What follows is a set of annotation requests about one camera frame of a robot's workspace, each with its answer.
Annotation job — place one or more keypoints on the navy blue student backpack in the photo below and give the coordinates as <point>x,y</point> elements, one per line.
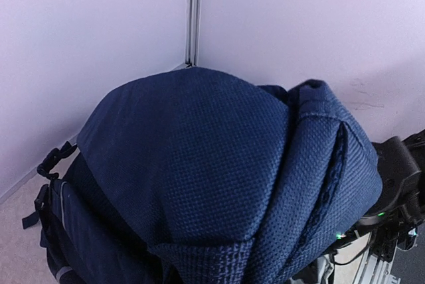
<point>197,176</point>

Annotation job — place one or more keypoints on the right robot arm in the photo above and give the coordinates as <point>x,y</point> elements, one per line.
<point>400,207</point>

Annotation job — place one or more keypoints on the right aluminium frame post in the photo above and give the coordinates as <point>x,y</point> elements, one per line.
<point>192,36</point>

